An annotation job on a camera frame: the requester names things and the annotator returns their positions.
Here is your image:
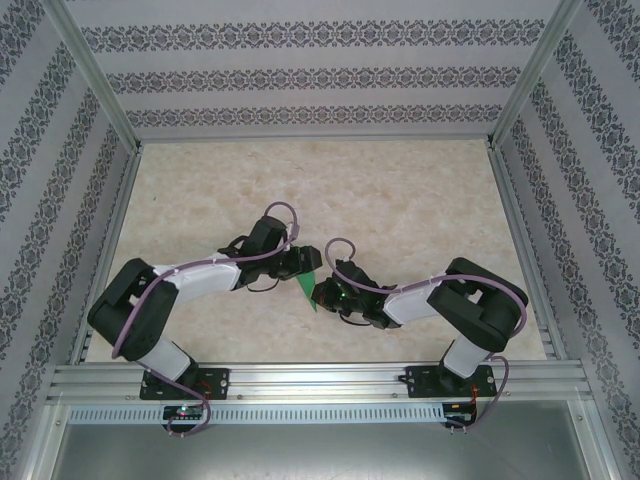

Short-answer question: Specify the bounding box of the green paper sheet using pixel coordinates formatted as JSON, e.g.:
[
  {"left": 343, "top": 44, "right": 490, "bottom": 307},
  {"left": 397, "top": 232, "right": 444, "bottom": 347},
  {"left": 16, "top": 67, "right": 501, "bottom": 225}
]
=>
[{"left": 294, "top": 271, "right": 322, "bottom": 314}]

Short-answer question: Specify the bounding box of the grey sheet metal tray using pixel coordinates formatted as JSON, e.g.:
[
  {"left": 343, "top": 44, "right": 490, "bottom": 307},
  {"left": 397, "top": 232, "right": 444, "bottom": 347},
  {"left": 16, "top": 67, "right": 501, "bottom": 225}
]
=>
[{"left": 19, "top": 399, "right": 622, "bottom": 480}]

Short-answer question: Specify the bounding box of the aluminium mounting rail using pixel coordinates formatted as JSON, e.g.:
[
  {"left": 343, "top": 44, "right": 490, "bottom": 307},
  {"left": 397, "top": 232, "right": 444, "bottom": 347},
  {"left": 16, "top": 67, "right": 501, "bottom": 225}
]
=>
[{"left": 47, "top": 362, "right": 595, "bottom": 402}]

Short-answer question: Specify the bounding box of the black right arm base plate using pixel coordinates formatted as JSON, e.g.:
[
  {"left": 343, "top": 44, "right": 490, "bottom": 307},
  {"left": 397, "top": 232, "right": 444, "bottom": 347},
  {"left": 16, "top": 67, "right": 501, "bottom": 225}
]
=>
[{"left": 405, "top": 364, "right": 494, "bottom": 400}]

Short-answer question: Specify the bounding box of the slotted metal cable duct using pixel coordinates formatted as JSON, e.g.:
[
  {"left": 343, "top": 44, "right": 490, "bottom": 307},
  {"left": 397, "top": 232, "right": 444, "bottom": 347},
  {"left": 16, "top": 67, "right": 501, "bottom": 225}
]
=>
[{"left": 67, "top": 403, "right": 447, "bottom": 426}]

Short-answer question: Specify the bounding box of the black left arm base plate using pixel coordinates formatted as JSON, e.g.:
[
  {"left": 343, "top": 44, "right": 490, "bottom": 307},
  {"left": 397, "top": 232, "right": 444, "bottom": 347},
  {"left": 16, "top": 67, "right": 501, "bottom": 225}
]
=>
[{"left": 139, "top": 367, "right": 231, "bottom": 401}]

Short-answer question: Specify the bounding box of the aluminium table side rail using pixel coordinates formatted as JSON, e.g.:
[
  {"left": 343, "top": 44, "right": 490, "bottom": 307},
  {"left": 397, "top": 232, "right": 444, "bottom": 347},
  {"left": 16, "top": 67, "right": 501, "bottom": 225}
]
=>
[
  {"left": 68, "top": 147, "right": 145, "bottom": 367},
  {"left": 487, "top": 144, "right": 570, "bottom": 362}
]

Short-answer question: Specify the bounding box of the aluminium frame post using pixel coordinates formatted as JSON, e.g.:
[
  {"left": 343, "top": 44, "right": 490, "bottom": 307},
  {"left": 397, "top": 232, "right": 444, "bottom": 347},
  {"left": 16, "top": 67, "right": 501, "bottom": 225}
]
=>
[
  {"left": 484, "top": 0, "right": 585, "bottom": 152},
  {"left": 42, "top": 0, "right": 145, "bottom": 154}
]

